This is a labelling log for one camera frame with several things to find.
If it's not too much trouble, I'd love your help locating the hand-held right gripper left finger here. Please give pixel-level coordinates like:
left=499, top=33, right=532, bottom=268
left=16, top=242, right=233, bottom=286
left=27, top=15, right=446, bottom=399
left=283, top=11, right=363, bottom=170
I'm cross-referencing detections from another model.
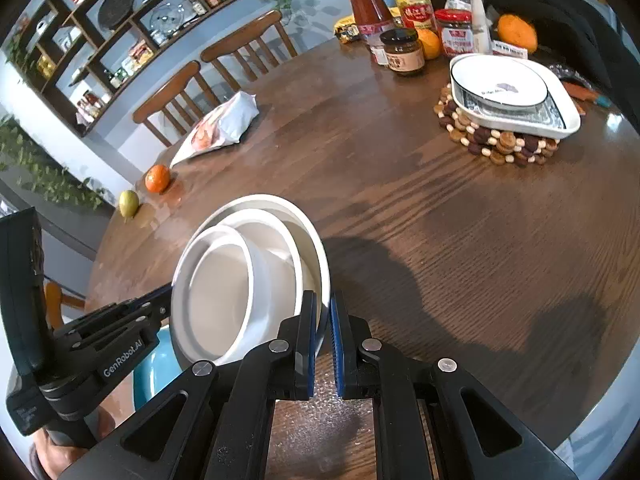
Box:
left=60, top=290, right=321, bottom=480

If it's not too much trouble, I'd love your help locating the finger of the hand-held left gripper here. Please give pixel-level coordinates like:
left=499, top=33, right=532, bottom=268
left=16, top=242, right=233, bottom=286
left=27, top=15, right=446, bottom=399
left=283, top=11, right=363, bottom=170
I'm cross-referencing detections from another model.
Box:
left=132, top=282, right=174, bottom=317

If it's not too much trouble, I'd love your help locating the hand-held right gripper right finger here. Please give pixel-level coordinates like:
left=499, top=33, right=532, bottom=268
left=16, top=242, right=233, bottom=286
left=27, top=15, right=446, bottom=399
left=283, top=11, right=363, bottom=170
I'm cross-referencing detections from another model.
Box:
left=330, top=293, right=578, bottom=480

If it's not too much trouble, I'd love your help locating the small white straight-sided bowl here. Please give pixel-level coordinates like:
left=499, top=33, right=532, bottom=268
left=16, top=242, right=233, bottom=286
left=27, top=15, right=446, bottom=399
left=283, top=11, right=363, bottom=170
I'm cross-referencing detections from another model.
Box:
left=170, top=225, right=257, bottom=367

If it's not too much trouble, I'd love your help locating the blue plate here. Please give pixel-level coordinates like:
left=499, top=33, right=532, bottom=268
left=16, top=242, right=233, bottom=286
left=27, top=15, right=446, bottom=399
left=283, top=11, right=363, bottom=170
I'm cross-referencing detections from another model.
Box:
left=132, top=325, right=186, bottom=411

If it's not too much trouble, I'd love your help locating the medium white bowl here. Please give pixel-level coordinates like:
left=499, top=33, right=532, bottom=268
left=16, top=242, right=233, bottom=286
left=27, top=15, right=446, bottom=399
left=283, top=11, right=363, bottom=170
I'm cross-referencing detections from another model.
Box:
left=215, top=208, right=307, bottom=366

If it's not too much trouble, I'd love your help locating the large white bowl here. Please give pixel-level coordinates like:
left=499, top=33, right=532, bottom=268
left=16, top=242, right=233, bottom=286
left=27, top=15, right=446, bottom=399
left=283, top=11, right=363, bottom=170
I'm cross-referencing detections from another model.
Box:
left=187, top=194, right=332, bottom=333

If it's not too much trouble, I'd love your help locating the person's left hand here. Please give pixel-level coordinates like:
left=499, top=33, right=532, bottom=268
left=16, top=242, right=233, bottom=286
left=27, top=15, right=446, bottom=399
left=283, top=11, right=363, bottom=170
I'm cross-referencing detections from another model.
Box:
left=30, top=405, right=118, bottom=480

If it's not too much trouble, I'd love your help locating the wooden slat-back chair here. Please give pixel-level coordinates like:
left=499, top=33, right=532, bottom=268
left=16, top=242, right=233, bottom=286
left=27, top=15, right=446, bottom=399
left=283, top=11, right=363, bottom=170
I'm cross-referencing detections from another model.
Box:
left=200, top=10, right=300, bottom=91
left=44, top=281, right=86, bottom=331
left=132, top=60, right=221, bottom=148

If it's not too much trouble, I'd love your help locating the green pear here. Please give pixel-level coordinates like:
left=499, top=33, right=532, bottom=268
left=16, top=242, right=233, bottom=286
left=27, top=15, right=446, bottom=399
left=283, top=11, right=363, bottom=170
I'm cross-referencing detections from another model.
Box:
left=118, top=190, right=140, bottom=220

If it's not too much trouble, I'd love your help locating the orange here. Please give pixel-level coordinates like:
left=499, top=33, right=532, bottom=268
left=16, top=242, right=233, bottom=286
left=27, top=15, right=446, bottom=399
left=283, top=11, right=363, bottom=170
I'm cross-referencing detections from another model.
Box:
left=145, top=165, right=172, bottom=195

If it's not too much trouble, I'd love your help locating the trailing plant on refrigerator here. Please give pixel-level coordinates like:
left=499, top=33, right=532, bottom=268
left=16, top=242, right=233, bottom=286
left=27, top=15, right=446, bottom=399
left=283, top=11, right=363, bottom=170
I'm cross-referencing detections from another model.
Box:
left=0, top=115, right=116, bottom=211

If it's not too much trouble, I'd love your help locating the white snack bag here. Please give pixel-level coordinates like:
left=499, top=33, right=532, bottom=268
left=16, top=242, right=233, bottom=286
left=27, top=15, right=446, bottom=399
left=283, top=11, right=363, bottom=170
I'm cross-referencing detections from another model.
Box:
left=170, top=91, right=261, bottom=168

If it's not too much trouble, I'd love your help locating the wooden bead trivet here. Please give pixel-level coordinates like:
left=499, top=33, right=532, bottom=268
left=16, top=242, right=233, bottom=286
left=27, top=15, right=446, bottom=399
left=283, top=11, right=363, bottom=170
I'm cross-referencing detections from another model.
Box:
left=433, top=85, right=560, bottom=168

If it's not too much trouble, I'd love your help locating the brown lid sauce jar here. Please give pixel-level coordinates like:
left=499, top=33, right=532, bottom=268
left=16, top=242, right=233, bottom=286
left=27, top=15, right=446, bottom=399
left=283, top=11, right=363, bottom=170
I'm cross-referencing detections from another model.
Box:
left=379, top=27, right=426, bottom=77

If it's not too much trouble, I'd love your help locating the round white dark-rimmed plate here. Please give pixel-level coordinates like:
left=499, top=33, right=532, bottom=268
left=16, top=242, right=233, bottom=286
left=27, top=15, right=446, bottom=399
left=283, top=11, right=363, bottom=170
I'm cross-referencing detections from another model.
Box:
left=450, top=53, right=550, bottom=110

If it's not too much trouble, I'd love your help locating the white patterned serving dish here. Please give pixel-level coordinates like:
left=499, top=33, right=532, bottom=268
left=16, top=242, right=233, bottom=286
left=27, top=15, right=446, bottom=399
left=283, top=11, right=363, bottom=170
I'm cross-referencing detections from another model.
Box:
left=448, top=57, right=582, bottom=140

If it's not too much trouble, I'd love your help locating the small tangerine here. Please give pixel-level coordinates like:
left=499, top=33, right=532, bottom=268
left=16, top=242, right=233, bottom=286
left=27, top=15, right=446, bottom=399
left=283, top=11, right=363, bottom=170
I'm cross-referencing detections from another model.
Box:
left=416, top=27, right=442, bottom=60

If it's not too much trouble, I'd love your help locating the yellow and black snack packet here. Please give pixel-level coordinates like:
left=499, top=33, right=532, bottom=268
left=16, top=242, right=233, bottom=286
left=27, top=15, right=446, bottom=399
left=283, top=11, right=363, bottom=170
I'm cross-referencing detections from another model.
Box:
left=334, top=7, right=401, bottom=43

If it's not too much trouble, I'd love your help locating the red chili sauce jar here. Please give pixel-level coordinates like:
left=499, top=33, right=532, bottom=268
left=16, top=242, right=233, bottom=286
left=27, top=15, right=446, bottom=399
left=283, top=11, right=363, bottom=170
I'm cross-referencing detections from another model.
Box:
left=434, top=8, right=474, bottom=57

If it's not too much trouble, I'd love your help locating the red sauce bottle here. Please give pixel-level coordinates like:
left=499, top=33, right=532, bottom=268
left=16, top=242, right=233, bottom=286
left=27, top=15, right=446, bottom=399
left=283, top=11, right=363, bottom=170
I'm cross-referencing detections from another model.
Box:
left=342, top=0, right=396, bottom=63

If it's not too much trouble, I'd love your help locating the small white and red box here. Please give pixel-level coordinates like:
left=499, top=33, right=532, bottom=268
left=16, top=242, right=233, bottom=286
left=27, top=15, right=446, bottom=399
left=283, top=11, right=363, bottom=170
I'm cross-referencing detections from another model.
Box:
left=490, top=40, right=529, bottom=59

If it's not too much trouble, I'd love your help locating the white plastic bottle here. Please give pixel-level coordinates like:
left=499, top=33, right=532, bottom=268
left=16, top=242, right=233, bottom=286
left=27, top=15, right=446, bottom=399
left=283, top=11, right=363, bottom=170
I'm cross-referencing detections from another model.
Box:
left=469, top=0, right=493, bottom=56

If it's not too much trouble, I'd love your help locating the large orange fruit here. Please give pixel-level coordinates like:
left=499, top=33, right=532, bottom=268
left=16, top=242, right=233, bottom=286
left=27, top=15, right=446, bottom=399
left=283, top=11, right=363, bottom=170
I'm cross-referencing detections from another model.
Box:
left=496, top=13, right=538, bottom=53

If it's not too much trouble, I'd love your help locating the dark wooden wall shelf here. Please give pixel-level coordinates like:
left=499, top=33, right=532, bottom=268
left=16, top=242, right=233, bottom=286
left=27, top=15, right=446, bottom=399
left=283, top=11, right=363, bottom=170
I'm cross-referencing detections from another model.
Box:
left=0, top=0, right=271, bottom=138

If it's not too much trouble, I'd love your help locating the orange-handled tool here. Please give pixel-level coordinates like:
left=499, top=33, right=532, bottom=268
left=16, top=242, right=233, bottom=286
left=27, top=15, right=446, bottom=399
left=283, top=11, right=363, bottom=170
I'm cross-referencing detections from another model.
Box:
left=560, top=77, right=613, bottom=108

